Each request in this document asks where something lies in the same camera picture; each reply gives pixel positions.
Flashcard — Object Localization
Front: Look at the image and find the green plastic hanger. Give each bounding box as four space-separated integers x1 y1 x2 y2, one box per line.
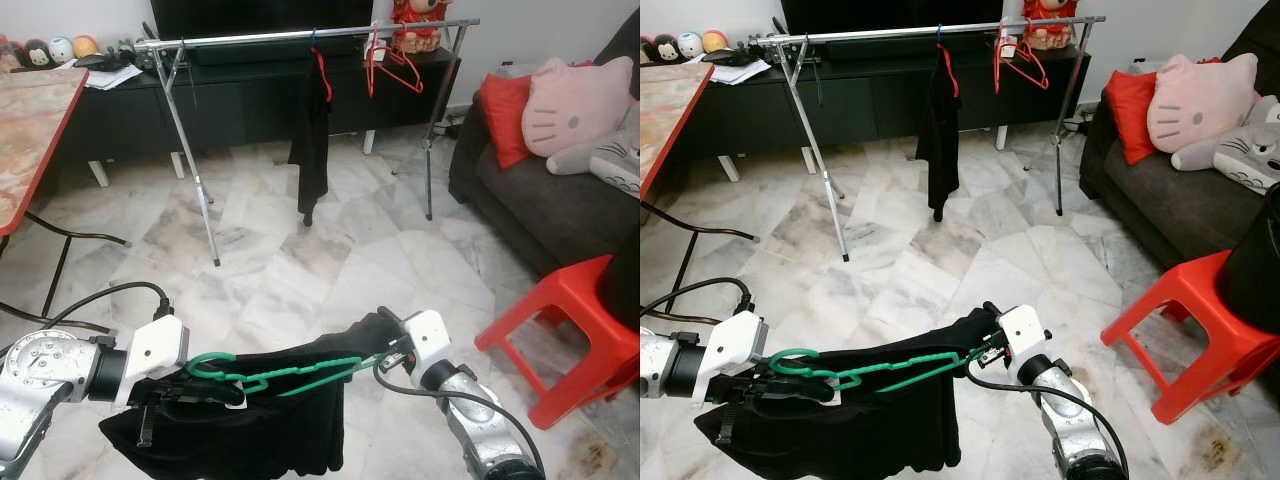
768 346 986 393
185 350 393 398

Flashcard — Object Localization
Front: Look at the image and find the plain black garment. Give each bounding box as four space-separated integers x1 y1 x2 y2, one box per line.
695 307 1001 480
98 310 403 480

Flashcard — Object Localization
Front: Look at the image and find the black plastic bucket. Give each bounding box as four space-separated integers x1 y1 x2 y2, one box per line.
1218 200 1280 334
605 230 641 331

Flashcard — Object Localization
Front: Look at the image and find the red plastic stool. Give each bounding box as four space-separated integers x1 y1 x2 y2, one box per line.
474 254 641 431
1100 250 1280 425

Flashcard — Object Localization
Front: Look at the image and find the dark grey fabric sofa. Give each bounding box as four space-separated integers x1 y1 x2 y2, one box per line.
1078 0 1280 269
448 0 641 279

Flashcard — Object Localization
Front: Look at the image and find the red cushion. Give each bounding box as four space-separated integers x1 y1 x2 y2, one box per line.
1104 70 1159 166
478 73 534 171

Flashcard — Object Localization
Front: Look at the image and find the black television console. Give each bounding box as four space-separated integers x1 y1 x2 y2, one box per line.
30 45 463 186
690 40 1091 181

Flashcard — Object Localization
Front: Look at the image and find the grey Totoro plush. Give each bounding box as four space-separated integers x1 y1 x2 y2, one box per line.
1170 95 1280 193
545 97 641 196

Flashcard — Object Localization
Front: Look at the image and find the pink cat face pillow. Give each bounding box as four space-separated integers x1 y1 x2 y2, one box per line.
1147 52 1259 154
521 56 634 158

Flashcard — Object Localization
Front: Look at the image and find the black soundbar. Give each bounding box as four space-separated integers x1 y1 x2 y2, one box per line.
195 40 361 66
825 35 991 61

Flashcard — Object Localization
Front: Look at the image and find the white paper stack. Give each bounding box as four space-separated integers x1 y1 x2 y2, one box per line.
80 62 144 91
705 58 773 86

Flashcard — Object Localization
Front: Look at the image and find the steel clothes rack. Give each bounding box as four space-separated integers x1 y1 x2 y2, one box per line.
755 15 1106 263
133 18 481 269

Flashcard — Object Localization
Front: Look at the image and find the red laughing Buddha statue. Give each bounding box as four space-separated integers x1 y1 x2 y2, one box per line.
1020 0 1079 51
390 0 451 53

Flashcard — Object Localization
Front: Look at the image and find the black flat television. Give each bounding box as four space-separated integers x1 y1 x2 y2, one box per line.
148 0 376 41
780 0 1004 36

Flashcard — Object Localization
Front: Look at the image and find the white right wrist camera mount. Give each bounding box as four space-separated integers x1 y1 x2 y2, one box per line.
997 305 1047 373
402 310 451 377

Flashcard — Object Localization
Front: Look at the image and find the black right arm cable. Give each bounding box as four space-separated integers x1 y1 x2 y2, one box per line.
965 350 1131 480
372 352 526 480

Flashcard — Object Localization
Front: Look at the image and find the black garment with red strap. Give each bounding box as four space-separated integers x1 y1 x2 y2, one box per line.
915 42 963 223
288 45 334 227

